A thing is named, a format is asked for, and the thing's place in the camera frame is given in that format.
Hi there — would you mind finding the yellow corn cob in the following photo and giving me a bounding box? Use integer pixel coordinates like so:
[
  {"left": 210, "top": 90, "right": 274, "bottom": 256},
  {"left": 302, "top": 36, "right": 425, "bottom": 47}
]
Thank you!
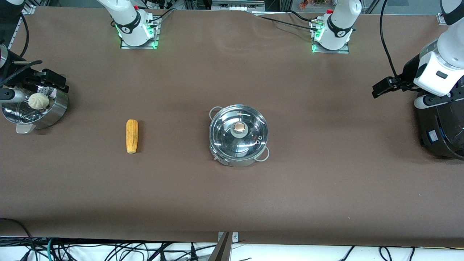
[{"left": 126, "top": 119, "right": 138, "bottom": 154}]

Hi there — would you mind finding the glass pot lid with knob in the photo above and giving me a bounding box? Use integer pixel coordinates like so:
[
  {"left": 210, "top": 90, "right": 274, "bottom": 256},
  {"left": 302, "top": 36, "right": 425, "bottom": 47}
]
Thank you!
[{"left": 210, "top": 105, "right": 268, "bottom": 160}]

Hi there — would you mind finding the stainless steel pot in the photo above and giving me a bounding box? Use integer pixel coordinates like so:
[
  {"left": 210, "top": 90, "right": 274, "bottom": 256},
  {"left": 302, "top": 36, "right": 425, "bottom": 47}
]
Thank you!
[{"left": 209, "top": 104, "right": 270, "bottom": 168}]

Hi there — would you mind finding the steel steamer bowl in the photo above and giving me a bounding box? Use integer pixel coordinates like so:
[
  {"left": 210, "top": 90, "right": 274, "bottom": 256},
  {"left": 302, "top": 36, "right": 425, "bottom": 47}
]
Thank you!
[{"left": 2, "top": 87, "right": 69, "bottom": 134}]

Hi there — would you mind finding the white steamed bun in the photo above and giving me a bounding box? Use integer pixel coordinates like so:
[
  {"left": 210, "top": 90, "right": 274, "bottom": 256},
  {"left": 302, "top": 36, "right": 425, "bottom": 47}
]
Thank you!
[{"left": 28, "top": 93, "right": 50, "bottom": 111}]

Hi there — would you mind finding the black round appliance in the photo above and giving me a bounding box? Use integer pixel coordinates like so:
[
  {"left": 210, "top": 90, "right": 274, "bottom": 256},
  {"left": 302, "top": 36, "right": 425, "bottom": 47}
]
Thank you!
[{"left": 415, "top": 78, "right": 464, "bottom": 161}]

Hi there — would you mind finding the long black gripper cable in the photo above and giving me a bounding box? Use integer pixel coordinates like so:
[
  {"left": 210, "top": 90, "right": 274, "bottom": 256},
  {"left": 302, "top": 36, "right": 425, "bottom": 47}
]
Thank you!
[{"left": 380, "top": 0, "right": 403, "bottom": 79}]

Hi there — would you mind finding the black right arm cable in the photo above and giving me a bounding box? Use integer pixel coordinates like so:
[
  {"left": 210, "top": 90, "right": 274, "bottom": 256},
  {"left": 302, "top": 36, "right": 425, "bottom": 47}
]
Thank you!
[{"left": 19, "top": 13, "right": 30, "bottom": 58}]

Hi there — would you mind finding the aluminium frame rail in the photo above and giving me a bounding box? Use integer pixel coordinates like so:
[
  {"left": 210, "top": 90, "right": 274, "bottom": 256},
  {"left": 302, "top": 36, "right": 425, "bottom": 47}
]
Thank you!
[{"left": 8, "top": 4, "right": 37, "bottom": 49}]

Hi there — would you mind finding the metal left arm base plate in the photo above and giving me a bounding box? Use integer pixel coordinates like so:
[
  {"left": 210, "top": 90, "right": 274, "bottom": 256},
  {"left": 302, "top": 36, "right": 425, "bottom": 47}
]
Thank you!
[{"left": 311, "top": 18, "right": 351, "bottom": 54}]

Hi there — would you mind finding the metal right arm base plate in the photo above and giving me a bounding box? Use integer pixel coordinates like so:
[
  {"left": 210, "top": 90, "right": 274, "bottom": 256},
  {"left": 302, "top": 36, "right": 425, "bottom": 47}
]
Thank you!
[{"left": 120, "top": 16, "right": 160, "bottom": 50}]

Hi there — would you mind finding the black base power cable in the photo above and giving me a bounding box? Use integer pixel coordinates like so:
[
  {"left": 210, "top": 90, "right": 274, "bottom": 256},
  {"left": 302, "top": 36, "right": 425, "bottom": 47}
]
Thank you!
[{"left": 249, "top": 10, "right": 320, "bottom": 32}]

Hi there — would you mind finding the black looped floor cable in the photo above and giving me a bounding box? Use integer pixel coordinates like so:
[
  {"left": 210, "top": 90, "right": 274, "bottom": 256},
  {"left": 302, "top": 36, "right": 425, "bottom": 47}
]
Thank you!
[{"left": 0, "top": 217, "right": 38, "bottom": 261}]

